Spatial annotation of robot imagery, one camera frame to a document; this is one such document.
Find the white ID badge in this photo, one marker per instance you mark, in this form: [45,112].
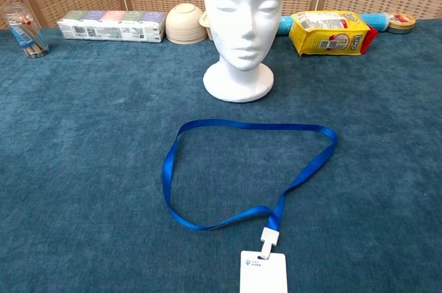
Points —
[264,272]

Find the beige lunch box container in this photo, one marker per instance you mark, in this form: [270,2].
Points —
[207,25]

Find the beige upturned bowl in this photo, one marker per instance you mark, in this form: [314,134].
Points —
[184,23]

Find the white foam mannequin head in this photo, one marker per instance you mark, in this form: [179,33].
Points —
[241,13]

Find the yellow snack box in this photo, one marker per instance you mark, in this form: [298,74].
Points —
[328,37]

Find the teal table cloth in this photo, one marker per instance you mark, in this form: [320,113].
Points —
[86,168]

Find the multicolour tissue pack box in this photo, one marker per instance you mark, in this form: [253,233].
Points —
[110,30]

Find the light blue roll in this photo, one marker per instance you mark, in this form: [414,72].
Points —
[378,20]

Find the clear jar of pencils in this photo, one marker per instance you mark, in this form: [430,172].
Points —
[29,37]

